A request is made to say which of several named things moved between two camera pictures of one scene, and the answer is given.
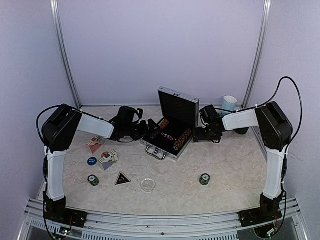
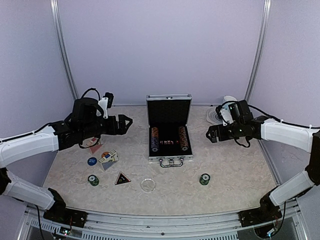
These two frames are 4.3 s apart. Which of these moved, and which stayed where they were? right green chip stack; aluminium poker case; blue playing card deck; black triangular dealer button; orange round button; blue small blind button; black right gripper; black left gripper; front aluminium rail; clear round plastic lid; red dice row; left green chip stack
Moved: black right gripper; black left gripper; aluminium poker case; red dice row
Stayed: right green chip stack; blue small blind button; blue playing card deck; black triangular dealer button; clear round plastic lid; left green chip stack; front aluminium rail; orange round button
